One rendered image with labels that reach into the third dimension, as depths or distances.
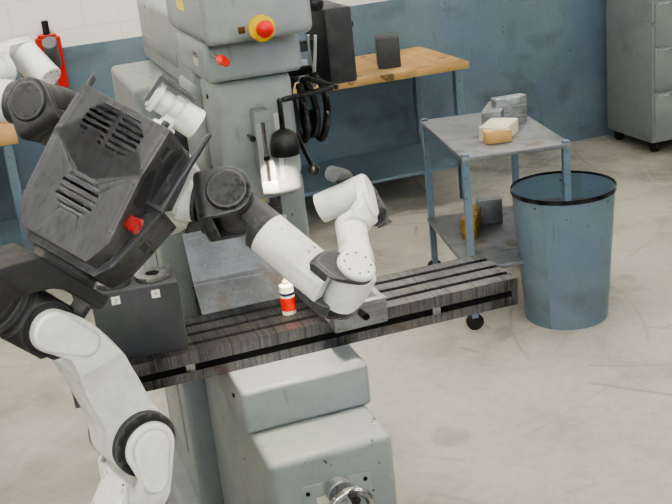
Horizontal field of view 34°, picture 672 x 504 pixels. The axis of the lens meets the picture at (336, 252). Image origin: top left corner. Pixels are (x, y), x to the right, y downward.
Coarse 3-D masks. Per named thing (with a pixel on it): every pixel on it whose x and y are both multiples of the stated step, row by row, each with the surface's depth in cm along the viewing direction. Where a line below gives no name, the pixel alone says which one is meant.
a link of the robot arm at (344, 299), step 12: (348, 228) 218; (360, 228) 219; (348, 240) 216; (360, 240) 216; (372, 252) 216; (336, 288) 207; (348, 288) 206; (360, 288) 206; (324, 300) 211; (336, 300) 209; (348, 300) 208; (360, 300) 211; (336, 312) 211; (348, 312) 211
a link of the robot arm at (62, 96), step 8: (16, 80) 225; (8, 88) 222; (56, 88) 219; (64, 88) 224; (56, 96) 217; (64, 96) 220; (72, 96) 224; (56, 104) 217; (64, 104) 220; (8, 112) 222; (8, 120) 224
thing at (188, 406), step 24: (120, 72) 332; (144, 72) 327; (120, 96) 335; (288, 216) 328; (168, 240) 318; (144, 264) 365; (168, 264) 320; (192, 288) 324; (192, 312) 327; (192, 384) 334; (168, 408) 385; (192, 408) 336; (192, 432) 339; (192, 456) 345; (216, 456) 344; (192, 480) 358; (216, 480) 346
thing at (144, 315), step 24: (96, 288) 274; (120, 288) 273; (144, 288) 272; (168, 288) 273; (96, 312) 271; (120, 312) 273; (144, 312) 274; (168, 312) 275; (120, 336) 275; (144, 336) 276; (168, 336) 277
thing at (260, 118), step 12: (264, 108) 265; (252, 120) 265; (264, 120) 264; (252, 132) 268; (264, 132) 265; (264, 144) 266; (264, 156) 267; (264, 168) 268; (264, 180) 269; (276, 180) 270; (264, 192) 270
